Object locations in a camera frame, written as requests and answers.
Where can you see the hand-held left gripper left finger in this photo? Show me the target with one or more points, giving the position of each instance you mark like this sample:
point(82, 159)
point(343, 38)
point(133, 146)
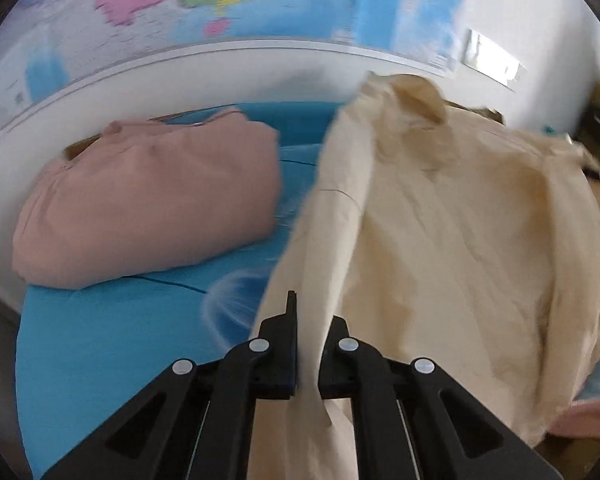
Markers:
point(279, 360)

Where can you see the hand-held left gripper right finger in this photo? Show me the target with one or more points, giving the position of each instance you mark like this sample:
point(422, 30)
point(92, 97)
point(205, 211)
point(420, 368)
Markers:
point(337, 366)

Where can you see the cream shirt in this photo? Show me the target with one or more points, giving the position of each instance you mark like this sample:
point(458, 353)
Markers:
point(430, 260)

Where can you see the blue printed bed sheet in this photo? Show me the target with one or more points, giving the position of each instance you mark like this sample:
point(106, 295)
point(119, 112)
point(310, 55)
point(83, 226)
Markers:
point(110, 340)

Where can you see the pink garment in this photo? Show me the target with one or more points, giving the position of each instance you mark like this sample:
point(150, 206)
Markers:
point(145, 200)

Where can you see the pink cloth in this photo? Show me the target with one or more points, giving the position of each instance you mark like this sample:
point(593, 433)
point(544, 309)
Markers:
point(585, 420)

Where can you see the white wall socket panel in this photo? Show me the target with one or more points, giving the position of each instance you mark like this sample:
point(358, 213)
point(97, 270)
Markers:
point(495, 60)

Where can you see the colourful wall map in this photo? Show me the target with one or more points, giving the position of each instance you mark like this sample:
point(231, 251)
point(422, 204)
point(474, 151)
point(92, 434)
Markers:
point(205, 5)

